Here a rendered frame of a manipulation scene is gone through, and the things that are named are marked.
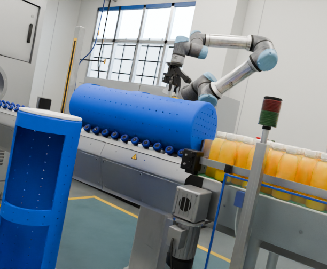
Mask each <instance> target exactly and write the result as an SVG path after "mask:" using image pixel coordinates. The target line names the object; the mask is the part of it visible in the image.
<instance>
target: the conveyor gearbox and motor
mask: <svg viewBox="0 0 327 269"><path fill-rule="evenodd" d="M211 194H212V192H211V191H208V190H205V189H202V188H199V187H196V186H192V185H182V186H177V188H176V193H175V197H174V203H173V208H172V216H171V217H172V219H173V225H172V226H170V227H169V229H168V234H167V240H166V245H168V249H167V250H168V252H167V257H166V263H167V265H168V266H169V267H170V269H192V265H193V261H194V257H195V255H196V250H197V245H198V240H199V235H200V230H201V227H202V226H204V225H205V219H206V217H207V213H208V207H209V203H210V199H211Z"/></svg>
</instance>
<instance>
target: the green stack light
mask: <svg viewBox="0 0 327 269"><path fill-rule="evenodd" d="M278 119H279V113H275V112H269V111H265V110H261V112H260V116H259V121H258V125H264V126H270V127H272V128H277V124H278Z"/></svg>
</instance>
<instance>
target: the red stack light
mask: <svg viewBox="0 0 327 269"><path fill-rule="evenodd" d="M281 106H282V102H281V101H277V100H271V99H263V102H262V106H261V110H265V111H269V112H275V113H280V111H281Z"/></svg>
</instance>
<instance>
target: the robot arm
mask: <svg viewBox="0 0 327 269"><path fill-rule="evenodd" d="M189 40H190V41H189ZM208 47H213V48H229V49H245V50H246V51H250V52H253V53H252V54H250V55H249V56H248V60H246V61H245V62H244V63H242V64H241V65H240V66H238V67H237V68H235V69H234V70H232V71H231V72H230V73H228V74H226V76H224V77H222V78H221V79H220V80H217V79H216V78H215V76H214V75H213V74H212V73H210V72H205V73H203V74H202V75H201V76H200V77H199V78H197V79H196V80H195V81H194V82H192V80H191V78H190V77H188V76H187V74H186V73H185V72H184V71H182V70H181V69H180V68H182V67H183V64H184V59H185V55H186V56H190V57H194V58H198V59H205V58H206V57H207V54H208ZM170 62H171V63H167V65H168V70H167V73H163V77H164V79H163V77H162V82H164V83H167V84H168V86H167V88H166V89H163V91H162V92H163V93H164V94H166V95H168V96H167V97H170V98H171V97H172V93H173V92H175V94H176V97H177V95H178V93H179V91H180V92H181V95H182V97H183V99H184V100H188V101H204V102H209V103H211V104H212V105H213V106H214V107H215V106H216V105H217V102H218V100H219V99H221V98H222V97H223V94H224V93H225V92H227V91H228V90H230V89H231V88H233V87H234V86H236V85H237V84H239V83H240V82H242V81H243V80H245V79H246V78H248V77H249V76H251V75H252V74H254V73H255V72H259V73H260V72H261V71H269V70H271V69H273V68H274V67H275V66H276V65H277V62H278V56H277V52H276V50H275V48H274V45H273V43H272V41H271V40H270V39H268V38H266V37H263V36H259V35H248V36H235V35H219V34H202V33H201V31H199V30H193V31H192V32H191V33H190V38H188V37H185V36H182V35H178V36H176V38H175V43H174V47H173V52H172V57H171V60H170ZM181 78H182V79H183V81H184V82H185V83H188V84H189V85H186V86H184V87H182V88H181ZM191 82H192V83H191ZM190 83H191V84H190ZM174 85H175V86H174ZM180 88H181V90H180Z"/></svg>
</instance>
